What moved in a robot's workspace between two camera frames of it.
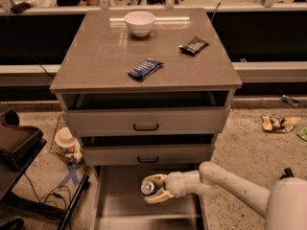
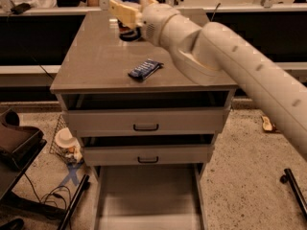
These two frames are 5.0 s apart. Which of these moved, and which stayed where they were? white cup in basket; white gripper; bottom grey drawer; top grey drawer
Moved: white gripper
Stayed: bottom grey drawer; top grey drawer; white cup in basket
